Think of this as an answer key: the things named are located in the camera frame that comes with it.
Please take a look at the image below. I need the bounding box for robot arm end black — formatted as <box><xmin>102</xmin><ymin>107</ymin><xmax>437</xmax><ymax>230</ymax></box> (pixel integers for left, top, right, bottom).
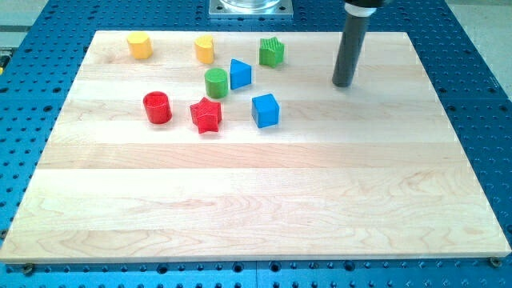
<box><xmin>344</xmin><ymin>0</ymin><xmax>393</xmax><ymax>18</ymax></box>

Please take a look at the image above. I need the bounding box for red star block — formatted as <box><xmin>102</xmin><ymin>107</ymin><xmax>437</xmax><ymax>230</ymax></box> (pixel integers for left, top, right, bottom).
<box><xmin>190</xmin><ymin>98</ymin><xmax>222</xmax><ymax>134</ymax></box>

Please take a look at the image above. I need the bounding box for blue triangle block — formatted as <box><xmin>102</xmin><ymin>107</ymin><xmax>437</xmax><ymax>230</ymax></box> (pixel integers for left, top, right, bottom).
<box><xmin>230</xmin><ymin>58</ymin><xmax>252</xmax><ymax>90</ymax></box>

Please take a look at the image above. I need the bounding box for green star block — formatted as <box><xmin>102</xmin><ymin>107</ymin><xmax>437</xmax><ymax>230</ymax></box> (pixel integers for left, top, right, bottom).
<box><xmin>259</xmin><ymin>37</ymin><xmax>285</xmax><ymax>68</ymax></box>

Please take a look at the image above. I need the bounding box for blue cube block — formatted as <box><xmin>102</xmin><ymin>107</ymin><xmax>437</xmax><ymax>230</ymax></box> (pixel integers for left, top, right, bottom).
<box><xmin>251</xmin><ymin>94</ymin><xmax>280</xmax><ymax>128</ymax></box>

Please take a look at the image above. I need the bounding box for green cylinder block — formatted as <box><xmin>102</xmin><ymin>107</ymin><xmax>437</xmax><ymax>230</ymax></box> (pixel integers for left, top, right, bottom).
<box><xmin>205</xmin><ymin>68</ymin><xmax>228</xmax><ymax>99</ymax></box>

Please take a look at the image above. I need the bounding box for wooden board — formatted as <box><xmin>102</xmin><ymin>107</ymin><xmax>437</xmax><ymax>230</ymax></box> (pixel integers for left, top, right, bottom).
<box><xmin>1</xmin><ymin>30</ymin><xmax>510</xmax><ymax>263</ymax></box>

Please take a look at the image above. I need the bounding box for red cylinder block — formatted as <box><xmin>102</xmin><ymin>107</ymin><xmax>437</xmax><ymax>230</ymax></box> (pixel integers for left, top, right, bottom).
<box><xmin>142</xmin><ymin>91</ymin><xmax>172</xmax><ymax>124</ymax></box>

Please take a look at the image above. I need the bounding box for yellow heart block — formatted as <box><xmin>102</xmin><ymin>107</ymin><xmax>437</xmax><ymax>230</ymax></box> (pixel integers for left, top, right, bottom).
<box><xmin>194</xmin><ymin>34</ymin><xmax>214</xmax><ymax>64</ymax></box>

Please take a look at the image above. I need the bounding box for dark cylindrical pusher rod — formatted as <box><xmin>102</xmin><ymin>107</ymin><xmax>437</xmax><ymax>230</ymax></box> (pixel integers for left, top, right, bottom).
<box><xmin>332</xmin><ymin>13</ymin><xmax>370</xmax><ymax>87</ymax></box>

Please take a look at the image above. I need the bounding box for yellow hexagon block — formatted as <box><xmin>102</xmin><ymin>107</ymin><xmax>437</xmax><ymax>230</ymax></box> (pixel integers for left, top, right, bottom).
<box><xmin>126</xmin><ymin>31</ymin><xmax>153</xmax><ymax>59</ymax></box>

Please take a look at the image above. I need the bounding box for left board clamp screw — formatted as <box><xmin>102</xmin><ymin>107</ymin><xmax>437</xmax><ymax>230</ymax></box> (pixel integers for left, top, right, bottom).
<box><xmin>20</xmin><ymin>263</ymin><xmax>34</xmax><ymax>276</ymax></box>

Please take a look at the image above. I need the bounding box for board clamp screw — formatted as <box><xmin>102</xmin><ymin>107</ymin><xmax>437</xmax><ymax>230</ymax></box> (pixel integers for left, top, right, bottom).
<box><xmin>20</xmin><ymin>263</ymin><xmax>34</xmax><ymax>276</ymax></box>
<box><xmin>488</xmin><ymin>257</ymin><xmax>502</xmax><ymax>268</ymax></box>

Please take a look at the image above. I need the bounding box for right board clamp screw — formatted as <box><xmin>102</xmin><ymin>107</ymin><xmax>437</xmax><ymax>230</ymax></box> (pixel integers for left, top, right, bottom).
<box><xmin>488</xmin><ymin>257</ymin><xmax>502</xmax><ymax>268</ymax></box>

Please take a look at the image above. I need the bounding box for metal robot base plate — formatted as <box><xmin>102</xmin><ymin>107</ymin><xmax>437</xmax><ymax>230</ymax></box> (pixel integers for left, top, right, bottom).
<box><xmin>208</xmin><ymin>0</ymin><xmax>294</xmax><ymax>18</ymax></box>

